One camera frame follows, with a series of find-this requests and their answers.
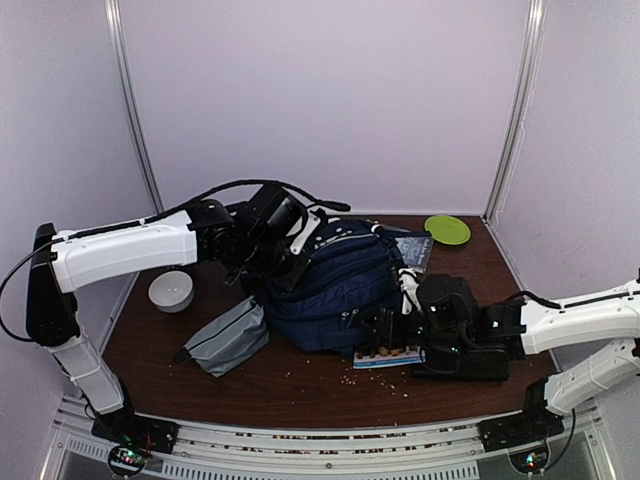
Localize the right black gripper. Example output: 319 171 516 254
357 305 469 357

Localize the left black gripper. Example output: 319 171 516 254
240 232 315 291

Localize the navy blue backpack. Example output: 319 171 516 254
241 217 412 354

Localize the grey pencil pouch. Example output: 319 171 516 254
172 296 270 378

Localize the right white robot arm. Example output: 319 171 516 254
356 270 639 442

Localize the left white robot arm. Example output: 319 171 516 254
26 180 320 444

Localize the dog cover book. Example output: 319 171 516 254
352 347 424 370

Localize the black leather case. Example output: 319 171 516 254
411 344 509 382

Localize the blue hardcover book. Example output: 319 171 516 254
396 236 434 272

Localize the white ceramic bowl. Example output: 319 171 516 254
148 270 194 314

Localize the green plate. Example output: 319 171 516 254
424 215 472 246

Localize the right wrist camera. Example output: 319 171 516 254
398 268 423 315

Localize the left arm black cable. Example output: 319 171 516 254
0 177 351 341

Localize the front aluminium rail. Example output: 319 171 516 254
49 392 609 480

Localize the left metal frame post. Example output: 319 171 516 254
104 0 164 213

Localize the metal frame post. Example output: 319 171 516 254
104 0 164 213
484 0 548 226

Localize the right metal frame post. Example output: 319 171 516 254
484 0 548 226

